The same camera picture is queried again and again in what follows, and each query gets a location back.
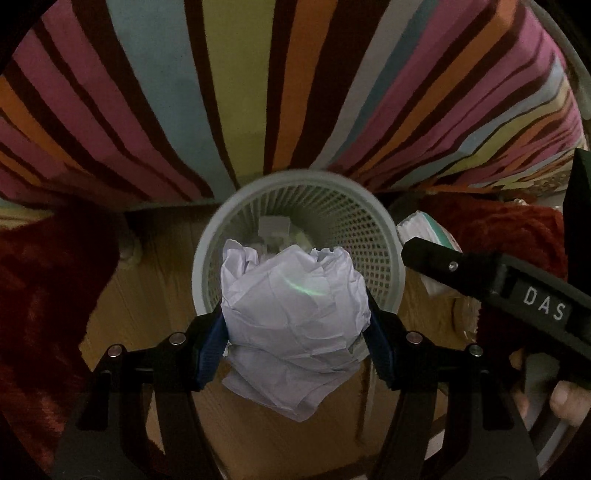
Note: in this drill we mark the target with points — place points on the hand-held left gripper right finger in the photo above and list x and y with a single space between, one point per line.
381 344

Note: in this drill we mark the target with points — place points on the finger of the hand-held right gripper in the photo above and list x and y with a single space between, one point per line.
452 267

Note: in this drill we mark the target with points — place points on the white mesh wastebasket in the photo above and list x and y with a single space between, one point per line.
360 221

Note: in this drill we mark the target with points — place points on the white plastic packet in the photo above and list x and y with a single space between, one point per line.
425 228

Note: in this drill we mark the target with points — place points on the red shaggy rug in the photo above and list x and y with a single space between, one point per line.
41 295
498 226

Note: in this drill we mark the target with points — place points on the striped multicolour bed cover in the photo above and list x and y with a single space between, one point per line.
295 92

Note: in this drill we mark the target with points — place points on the white paper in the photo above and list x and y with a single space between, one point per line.
295 314

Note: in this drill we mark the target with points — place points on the white bed leg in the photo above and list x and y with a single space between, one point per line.
130 249

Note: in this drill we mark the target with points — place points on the person's right hand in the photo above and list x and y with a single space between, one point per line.
572 406

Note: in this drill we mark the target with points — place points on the grey box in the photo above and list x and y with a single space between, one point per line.
274 226

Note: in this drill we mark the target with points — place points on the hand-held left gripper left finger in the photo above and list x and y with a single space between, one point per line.
210 350

